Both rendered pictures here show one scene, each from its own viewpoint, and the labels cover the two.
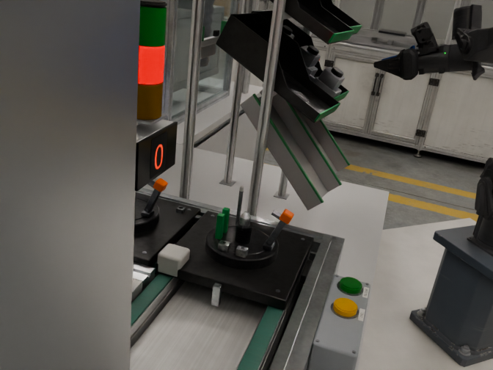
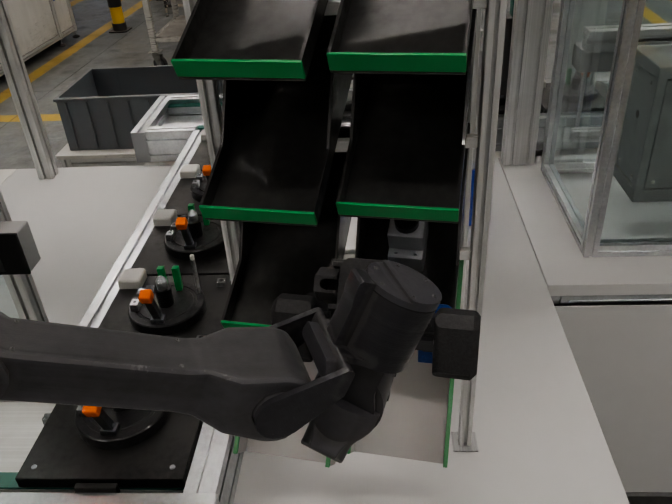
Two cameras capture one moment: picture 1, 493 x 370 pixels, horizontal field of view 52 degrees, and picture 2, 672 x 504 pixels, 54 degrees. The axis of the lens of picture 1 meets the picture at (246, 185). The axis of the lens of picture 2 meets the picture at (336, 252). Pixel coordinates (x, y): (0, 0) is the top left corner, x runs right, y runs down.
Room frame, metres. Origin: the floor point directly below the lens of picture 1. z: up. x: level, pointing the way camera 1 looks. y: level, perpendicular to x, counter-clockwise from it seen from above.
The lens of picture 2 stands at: (1.05, -0.79, 1.70)
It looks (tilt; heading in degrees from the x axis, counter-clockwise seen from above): 33 degrees down; 79
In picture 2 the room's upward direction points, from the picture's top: 4 degrees counter-clockwise
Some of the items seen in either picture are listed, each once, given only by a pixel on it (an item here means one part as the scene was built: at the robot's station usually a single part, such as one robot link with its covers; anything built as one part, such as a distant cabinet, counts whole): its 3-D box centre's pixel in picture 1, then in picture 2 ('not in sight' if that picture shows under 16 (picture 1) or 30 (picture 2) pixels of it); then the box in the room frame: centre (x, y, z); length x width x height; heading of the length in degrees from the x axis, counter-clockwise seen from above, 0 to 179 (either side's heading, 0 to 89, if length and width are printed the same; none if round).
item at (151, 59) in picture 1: (145, 62); not in sight; (0.70, 0.16, 1.33); 0.05 x 0.05 x 0.05
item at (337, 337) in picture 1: (341, 324); not in sight; (0.71, -0.19, 0.93); 0.21 x 0.07 x 0.06; 165
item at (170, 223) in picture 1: (124, 198); (164, 293); (0.92, 0.24, 1.01); 0.24 x 0.24 x 0.13; 75
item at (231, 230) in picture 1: (242, 244); (123, 409); (0.85, -0.01, 0.98); 0.14 x 0.14 x 0.02
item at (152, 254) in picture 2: not in sight; (194, 225); (0.99, 0.48, 1.01); 0.24 x 0.24 x 0.13; 75
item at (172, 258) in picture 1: (173, 260); not in sight; (0.79, 0.11, 0.97); 0.05 x 0.05 x 0.04; 75
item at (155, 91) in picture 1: (144, 98); not in sight; (0.70, 0.16, 1.28); 0.05 x 0.05 x 0.05
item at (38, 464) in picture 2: (240, 253); (126, 418); (0.85, -0.01, 0.96); 0.24 x 0.24 x 0.02; 75
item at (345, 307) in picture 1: (345, 309); not in sight; (0.71, -0.19, 0.96); 0.04 x 0.04 x 0.02
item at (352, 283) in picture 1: (350, 287); not in sight; (0.78, -0.21, 0.96); 0.04 x 0.04 x 0.02
